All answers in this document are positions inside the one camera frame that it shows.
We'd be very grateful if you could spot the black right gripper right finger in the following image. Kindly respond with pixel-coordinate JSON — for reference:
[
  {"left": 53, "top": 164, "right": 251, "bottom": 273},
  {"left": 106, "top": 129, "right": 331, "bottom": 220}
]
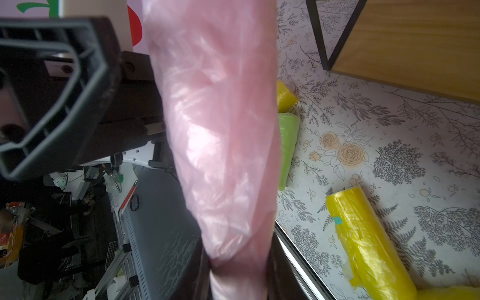
[{"left": 267, "top": 222, "right": 336, "bottom": 300}]

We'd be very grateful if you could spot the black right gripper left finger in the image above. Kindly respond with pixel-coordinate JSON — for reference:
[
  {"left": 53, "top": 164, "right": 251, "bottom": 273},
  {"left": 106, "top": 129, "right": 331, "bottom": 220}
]
[{"left": 170, "top": 241, "right": 212, "bottom": 300}]

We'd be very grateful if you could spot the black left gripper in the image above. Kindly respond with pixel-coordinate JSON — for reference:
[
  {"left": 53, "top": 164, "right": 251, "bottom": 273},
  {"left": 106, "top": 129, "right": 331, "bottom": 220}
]
[{"left": 1, "top": 16, "right": 175, "bottom": 181}]

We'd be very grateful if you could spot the yellow trash bag roll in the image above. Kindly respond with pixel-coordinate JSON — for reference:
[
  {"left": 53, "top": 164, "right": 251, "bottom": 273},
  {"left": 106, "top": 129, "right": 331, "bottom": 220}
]
[
  {"left": 326, "top": 187, "right": 417, "bottom": 300},
  {"left": 277, "top": 80, "right": 298, "bottom": 113},
  {"left": 416, "top": 286, "right": 480, "bottom": 300}
]

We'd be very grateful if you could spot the green trash bag roll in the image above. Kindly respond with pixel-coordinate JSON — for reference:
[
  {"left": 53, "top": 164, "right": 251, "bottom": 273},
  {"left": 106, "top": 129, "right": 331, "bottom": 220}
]
[{"left": 278, "top": 112, "right": 301, "bottom": 191}]

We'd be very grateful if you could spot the pink trash bag roll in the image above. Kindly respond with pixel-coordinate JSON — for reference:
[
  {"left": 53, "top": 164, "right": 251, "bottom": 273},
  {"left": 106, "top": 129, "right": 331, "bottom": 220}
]
[{"left": 142, "top": 1, "right": 281, "bottom": 300}]

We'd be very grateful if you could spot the three-tier wooden shelf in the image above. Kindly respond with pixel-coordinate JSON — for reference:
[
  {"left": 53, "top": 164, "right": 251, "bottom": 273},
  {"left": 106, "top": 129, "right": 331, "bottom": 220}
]
[{"left": 306, "top": 1, "right": 480, "bottom": 104}]

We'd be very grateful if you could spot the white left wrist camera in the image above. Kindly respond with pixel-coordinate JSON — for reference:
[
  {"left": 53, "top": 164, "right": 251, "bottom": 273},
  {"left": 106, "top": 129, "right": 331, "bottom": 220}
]
[{"left": 59, "top": 0, "right": 133, "bottom": 52}]

